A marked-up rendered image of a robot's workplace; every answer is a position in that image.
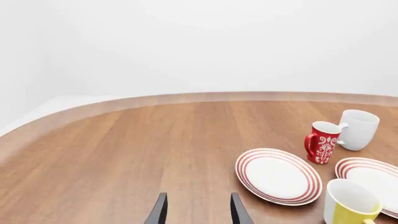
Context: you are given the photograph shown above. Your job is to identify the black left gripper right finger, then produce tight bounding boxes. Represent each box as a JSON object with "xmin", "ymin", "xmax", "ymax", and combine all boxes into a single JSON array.
[{"xmin": 230, "ymin": 192, "xmax": 256, "ymax": 224}]

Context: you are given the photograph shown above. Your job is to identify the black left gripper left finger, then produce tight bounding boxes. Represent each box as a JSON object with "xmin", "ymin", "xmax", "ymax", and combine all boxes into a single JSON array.
[{"xmin": 144, "ymin": 192, "xmax": 169, "ymax": 224}]

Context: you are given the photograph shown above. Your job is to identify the white plate with red rings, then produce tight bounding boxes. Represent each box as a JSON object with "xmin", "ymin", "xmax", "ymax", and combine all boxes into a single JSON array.
[
  {"xmin": 334, "ymin": 157, "xmax": 398, "ymax": 220},
  {"xmin": 234, "ymin": 147, "xmax": 323, "ymax": 207}
]

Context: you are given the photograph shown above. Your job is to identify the yellow and white mug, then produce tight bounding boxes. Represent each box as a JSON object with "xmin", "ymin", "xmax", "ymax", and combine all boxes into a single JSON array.
[{"xmin": 323, "ymin": 178, "xmax": 383, "ymax": 224}]

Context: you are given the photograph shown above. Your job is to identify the red mug with white pattern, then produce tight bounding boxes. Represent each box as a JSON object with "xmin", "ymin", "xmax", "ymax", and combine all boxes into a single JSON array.
[{"xmin": 304, "ymin": 121, "xmax": 342, "ymax": 165}]

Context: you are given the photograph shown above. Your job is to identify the plain white mug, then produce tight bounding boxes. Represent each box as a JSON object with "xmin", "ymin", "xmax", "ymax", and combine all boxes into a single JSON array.
[{"xmin": 335, "ymin": 108, "xmax": 381, "ymax": 151}]

